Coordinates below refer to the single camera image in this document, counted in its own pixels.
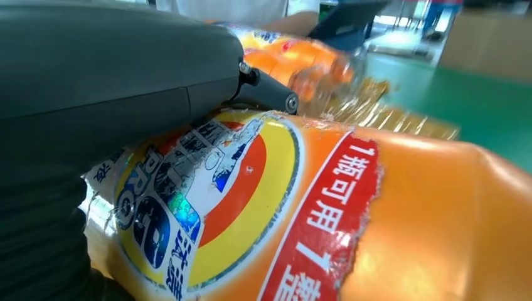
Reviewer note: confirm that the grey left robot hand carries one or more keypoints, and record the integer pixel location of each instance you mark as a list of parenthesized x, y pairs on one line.
[(104, 62)]

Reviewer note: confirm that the person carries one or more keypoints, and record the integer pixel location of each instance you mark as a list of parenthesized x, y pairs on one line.
[(216, 10)]

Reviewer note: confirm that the brown cardboard box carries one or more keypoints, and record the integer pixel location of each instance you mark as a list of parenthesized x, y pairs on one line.
[(490, 45)]

